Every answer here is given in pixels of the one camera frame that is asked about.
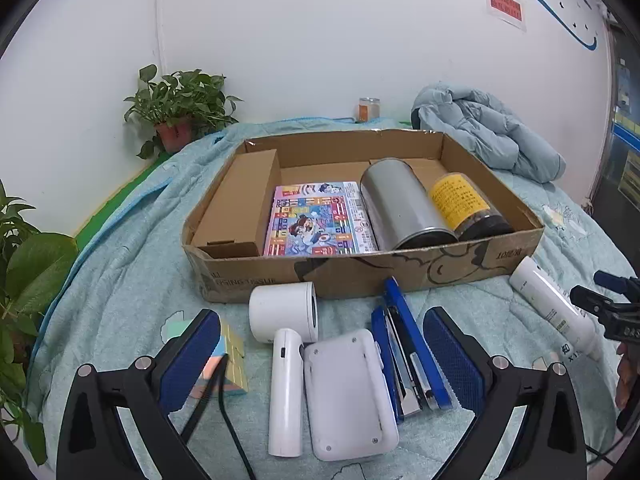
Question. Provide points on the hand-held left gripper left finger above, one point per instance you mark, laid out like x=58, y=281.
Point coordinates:
x=192, y=360

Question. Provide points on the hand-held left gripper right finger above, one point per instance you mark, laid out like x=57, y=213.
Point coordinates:
x=452, y=360

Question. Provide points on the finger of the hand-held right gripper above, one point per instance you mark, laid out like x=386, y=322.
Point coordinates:
x=610, y=306
x=617, y=282

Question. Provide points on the pastel puzzle cube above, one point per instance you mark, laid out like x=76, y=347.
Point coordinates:
x=235, y=365

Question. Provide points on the white spray bottle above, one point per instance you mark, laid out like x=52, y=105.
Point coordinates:
x=545, y=300

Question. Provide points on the blue stapler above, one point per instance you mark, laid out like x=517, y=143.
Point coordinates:
x=400, y=310

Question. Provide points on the white handheld fan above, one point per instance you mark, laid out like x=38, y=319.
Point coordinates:
x=280, y=305

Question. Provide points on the white rectangular plastic device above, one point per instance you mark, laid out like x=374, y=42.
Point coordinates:
x=345, y=390

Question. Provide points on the yellow label jar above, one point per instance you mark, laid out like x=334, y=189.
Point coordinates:
x=457, y=200

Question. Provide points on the silver metal tin can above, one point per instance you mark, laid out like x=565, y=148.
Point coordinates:
x=400, y=200

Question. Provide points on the colourful board game box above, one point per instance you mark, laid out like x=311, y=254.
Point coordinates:
x=315, y=220

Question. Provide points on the brown cardboard box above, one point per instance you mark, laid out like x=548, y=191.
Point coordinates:
x=325, y=155

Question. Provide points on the person's right hand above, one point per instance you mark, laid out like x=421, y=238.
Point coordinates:
x=629, y=375

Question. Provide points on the light teal quilted blanket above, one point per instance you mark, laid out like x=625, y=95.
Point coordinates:
x=125, y=260

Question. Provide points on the glass door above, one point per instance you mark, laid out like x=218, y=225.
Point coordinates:
x=622, y=125

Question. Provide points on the large-leaf potted plant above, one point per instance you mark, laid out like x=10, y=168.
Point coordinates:
x=40, y=270

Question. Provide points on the light blue puffer jacket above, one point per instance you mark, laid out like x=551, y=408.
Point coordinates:
x=490, y=130

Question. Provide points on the small-leaf potted plant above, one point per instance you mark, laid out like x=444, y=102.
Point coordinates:
x=185, y=97

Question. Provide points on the small orange label jar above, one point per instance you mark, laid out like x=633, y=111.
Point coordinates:
x=368, y=110

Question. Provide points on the red wall sign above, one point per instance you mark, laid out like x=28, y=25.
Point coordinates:
x=506, y=5

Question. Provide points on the white wall conduit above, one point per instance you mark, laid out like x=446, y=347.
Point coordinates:
x=159, y=10

